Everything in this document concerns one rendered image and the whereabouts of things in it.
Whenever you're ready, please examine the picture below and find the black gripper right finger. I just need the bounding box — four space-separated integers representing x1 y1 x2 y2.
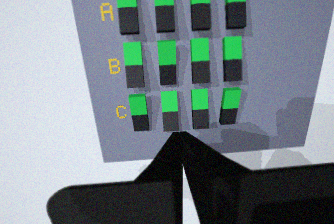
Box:
180 131 334 224

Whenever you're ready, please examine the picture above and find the grey switch panel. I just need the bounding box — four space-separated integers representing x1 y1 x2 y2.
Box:
71 0 334 163

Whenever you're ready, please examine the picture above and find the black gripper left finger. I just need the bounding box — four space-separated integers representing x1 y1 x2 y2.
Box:
46 132 183 224

